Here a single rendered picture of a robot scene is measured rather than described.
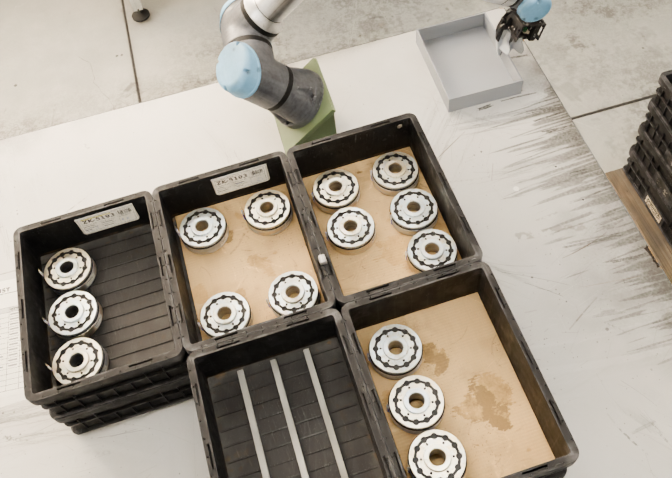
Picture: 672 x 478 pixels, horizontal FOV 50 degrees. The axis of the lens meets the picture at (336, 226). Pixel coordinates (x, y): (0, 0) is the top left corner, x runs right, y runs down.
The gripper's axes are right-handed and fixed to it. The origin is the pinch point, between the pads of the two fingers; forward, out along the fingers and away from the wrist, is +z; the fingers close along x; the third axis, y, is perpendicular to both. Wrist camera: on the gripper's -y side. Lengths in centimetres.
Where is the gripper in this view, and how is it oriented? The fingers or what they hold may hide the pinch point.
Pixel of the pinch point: (502, 49)
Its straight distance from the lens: 206.4
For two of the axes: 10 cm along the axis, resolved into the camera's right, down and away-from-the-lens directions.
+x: 9.3, -1.6, 3.4
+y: 3.2, 7.9, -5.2
